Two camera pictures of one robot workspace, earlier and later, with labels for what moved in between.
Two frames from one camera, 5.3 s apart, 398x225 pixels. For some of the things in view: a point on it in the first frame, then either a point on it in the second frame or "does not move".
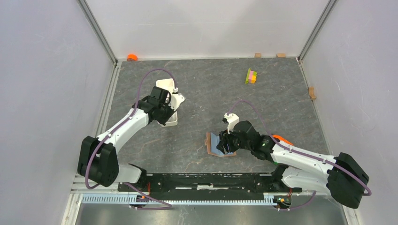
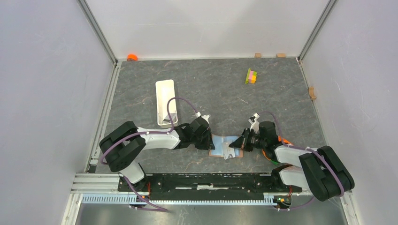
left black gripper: (164, 120) -> (209, 144)
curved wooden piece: (311, 94) does not move
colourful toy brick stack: (251, 77) does not move
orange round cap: (132, 57) does not move
